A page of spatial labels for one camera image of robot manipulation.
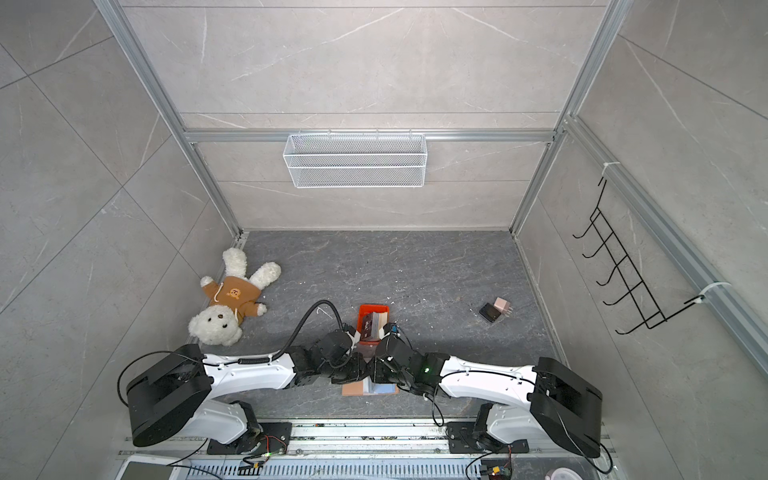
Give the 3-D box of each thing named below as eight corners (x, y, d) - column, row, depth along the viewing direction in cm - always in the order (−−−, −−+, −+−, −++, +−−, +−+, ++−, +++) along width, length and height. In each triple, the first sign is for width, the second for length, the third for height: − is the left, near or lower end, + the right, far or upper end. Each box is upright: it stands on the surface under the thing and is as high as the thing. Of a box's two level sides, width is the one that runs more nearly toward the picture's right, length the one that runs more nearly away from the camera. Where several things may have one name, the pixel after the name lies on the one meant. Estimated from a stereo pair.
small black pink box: (490, 326, 96) (493, 322, 93) (477, 311, 99) (479, 306, 97) (512, 314, 99) (515, 309, 96) (499, 299, 102) (501, 294, 100)
